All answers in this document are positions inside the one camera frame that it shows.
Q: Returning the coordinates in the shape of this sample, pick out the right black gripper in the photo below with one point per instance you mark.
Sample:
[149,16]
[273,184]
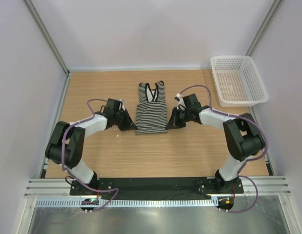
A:
[174,122]

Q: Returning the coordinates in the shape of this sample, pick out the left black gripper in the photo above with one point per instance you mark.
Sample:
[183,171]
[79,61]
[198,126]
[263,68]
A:
[129,125]

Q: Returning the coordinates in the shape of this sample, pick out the black white striped tank top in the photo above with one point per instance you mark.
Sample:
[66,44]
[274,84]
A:
[151,114]

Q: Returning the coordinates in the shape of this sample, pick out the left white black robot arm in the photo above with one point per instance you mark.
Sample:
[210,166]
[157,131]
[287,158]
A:
[65,146]

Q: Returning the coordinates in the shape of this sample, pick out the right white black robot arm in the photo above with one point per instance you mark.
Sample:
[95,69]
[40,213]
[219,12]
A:
[243,138]

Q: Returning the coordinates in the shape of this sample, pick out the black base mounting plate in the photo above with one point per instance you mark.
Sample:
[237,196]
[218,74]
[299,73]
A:
[141,188]

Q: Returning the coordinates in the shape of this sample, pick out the white plastic basket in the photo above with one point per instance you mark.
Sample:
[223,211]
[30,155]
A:
[238,82]

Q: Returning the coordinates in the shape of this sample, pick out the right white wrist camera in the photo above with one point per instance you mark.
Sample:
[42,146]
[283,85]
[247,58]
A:
[180,102]

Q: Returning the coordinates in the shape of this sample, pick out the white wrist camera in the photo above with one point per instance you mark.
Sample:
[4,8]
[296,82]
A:
[180,102]
[122,107]

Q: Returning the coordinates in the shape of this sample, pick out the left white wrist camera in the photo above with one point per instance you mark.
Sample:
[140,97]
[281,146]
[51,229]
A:
[122,107]

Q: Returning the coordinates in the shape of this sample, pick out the slotted white cable duct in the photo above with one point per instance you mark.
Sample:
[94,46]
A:
[95,203]

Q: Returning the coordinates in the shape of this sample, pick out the aluminium front rail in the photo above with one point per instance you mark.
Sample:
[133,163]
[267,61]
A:
[57,187]

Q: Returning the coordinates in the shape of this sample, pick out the left aluminium frame post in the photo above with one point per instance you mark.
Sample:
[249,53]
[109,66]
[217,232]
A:
[39,22]

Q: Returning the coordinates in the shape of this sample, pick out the aluminium frame post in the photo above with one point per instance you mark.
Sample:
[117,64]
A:
[273,10]
[39,22]

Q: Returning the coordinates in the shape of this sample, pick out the right aluminium frame post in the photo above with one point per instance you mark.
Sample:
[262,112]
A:
[273,10]

